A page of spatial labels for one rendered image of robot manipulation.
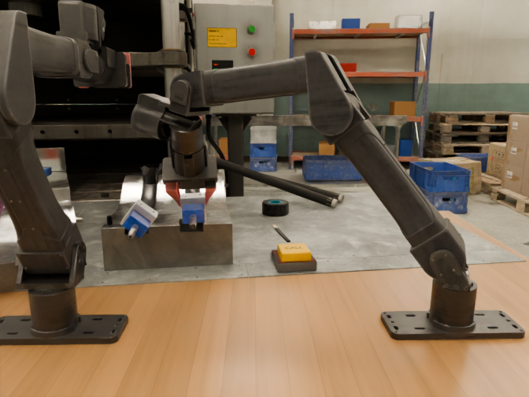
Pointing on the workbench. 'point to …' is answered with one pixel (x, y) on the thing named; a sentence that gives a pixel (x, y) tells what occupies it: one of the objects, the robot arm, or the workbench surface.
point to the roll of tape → (275, 207)
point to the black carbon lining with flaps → (149, 194)
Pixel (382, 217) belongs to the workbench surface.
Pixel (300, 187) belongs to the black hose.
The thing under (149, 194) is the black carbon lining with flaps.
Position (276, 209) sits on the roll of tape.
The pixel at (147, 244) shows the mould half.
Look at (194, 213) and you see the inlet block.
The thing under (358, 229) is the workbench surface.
